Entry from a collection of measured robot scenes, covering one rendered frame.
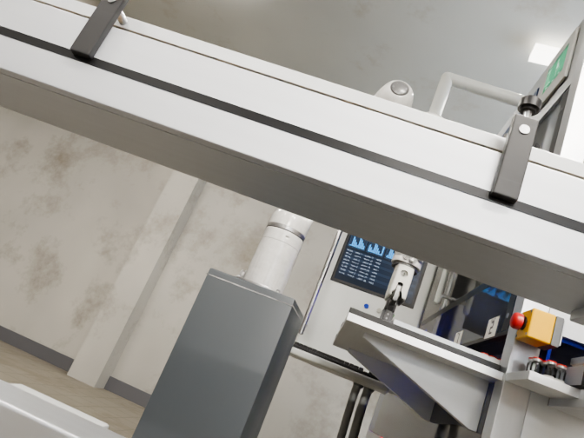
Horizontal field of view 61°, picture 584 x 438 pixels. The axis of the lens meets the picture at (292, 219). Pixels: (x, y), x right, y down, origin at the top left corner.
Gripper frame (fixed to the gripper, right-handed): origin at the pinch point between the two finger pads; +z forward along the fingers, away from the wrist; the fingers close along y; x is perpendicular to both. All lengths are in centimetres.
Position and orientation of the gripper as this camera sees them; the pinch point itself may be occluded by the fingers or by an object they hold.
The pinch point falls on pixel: (386, 318)
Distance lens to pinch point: 141.8
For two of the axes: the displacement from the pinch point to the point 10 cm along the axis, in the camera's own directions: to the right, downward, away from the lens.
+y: 0.3, 3.3, 9.4
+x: -9.2, -3.7, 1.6
